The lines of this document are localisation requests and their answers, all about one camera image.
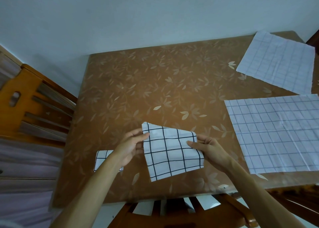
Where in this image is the bold checked cloth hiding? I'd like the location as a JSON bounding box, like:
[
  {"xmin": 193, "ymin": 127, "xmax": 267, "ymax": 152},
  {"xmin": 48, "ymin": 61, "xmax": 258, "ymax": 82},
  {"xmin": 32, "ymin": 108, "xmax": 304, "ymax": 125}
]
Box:
[{"xmin": 141, "ymin": 122, "xmax": 205, "ymax": 182}]

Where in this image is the dark wooden furniture edge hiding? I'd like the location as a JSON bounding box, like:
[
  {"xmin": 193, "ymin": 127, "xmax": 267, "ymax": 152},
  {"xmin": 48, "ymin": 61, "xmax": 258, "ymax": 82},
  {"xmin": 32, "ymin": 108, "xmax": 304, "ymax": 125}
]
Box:
[{"xmin": 306, "ymin": 30, "xmax": 319, "ymax": 54}]

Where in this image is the person's left hand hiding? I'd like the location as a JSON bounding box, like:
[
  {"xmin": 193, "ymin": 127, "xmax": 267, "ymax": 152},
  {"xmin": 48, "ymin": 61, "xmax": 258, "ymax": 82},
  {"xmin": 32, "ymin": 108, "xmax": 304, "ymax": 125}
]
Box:
[{"xmin": 111, "ymin": 128, "xmax": 150, "ymax": 171}]

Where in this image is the dark wooden chair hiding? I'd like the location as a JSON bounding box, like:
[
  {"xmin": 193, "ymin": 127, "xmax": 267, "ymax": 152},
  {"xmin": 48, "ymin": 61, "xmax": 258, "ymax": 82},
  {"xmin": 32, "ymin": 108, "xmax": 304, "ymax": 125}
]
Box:
[{"xmin": 266, "ymin": 184, "xmax": 319, "ymax": 226}]

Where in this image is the wooden slatted chair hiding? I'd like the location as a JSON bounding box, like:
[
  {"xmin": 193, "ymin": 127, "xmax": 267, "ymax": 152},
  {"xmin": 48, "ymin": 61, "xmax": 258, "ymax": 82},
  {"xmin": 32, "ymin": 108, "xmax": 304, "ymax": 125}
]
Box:
[{"xmin": 0, "ymin": 63, "xmax": 78, "ymax": 149}]

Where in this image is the faint grid white cloth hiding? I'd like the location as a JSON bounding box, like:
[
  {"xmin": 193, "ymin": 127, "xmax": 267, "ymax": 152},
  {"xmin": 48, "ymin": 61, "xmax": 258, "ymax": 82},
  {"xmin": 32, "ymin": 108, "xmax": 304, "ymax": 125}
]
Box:
[{"xmin": 236, "ymin": 31, "xmax": 316, "ymax": 95}]

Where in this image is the person's right forearm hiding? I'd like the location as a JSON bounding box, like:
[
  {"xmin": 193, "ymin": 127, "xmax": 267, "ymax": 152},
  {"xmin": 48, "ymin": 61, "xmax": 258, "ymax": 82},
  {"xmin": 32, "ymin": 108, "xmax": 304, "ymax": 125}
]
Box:
[{"xmin": 223, "ymin": 158, "xmax": 308, "ymax": 228}]

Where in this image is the wooden chair with white seat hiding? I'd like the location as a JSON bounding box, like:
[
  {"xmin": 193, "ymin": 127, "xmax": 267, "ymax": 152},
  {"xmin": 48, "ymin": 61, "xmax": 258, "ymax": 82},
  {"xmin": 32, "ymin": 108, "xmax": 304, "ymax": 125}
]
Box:
[{"xmin": 107, "ymin": 193, "xmax": 260, "ymax": 228}]

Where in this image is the person's left forearm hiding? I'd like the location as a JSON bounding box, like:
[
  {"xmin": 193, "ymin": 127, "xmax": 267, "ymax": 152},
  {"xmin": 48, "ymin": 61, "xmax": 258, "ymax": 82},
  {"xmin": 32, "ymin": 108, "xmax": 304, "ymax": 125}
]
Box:
[{"xmin": 50, "ymin": 153, "xmax": 124, "ymax": 228}]

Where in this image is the small folded checked cloth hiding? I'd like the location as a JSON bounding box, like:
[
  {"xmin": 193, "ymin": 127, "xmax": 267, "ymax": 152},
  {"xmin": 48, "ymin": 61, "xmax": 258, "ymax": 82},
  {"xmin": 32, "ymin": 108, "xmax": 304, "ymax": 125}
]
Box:
[{"xmin": 93, "ymin": 150, "xmax": 124, "ymax": 172}]

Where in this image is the pale pink fabric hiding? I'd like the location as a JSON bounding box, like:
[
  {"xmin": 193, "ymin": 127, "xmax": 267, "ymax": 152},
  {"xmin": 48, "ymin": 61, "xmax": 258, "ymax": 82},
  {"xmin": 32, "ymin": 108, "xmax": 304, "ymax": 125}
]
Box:
[{"xmin": 0, "ymin": 138, "xmax": 66, "ymax": 228}]

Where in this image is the person's right hand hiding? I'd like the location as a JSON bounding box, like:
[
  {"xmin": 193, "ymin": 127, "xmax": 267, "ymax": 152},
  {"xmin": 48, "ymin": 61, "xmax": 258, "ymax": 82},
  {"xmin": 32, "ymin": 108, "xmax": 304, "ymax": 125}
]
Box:
[{"xmin": 187, "ymin": 134, "xmax": 234, "ymax": 173}]

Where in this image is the brown floral table cover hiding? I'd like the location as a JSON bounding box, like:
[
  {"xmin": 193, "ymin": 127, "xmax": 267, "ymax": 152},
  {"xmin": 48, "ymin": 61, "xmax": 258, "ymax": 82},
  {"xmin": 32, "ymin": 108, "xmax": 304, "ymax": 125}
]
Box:
[{"xmin": 51, "ymin": 31, "xmax": 319, "ymax": 209}]

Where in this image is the large flat checked cloth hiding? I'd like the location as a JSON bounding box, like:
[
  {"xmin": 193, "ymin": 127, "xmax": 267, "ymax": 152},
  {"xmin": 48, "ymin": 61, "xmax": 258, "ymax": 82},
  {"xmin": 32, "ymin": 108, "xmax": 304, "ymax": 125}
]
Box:
[{"xmin": 224, "ymin": 94, "xmax": 319, "ymax": 175}]

